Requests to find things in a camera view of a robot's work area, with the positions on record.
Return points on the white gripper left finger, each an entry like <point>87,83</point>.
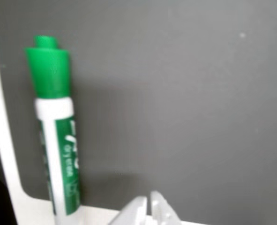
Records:
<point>136,211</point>

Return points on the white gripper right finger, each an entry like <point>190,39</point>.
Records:
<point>160,208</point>

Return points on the green Expo marker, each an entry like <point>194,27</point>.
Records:
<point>49,75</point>

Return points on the grey mat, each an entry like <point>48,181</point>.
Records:
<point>175,93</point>

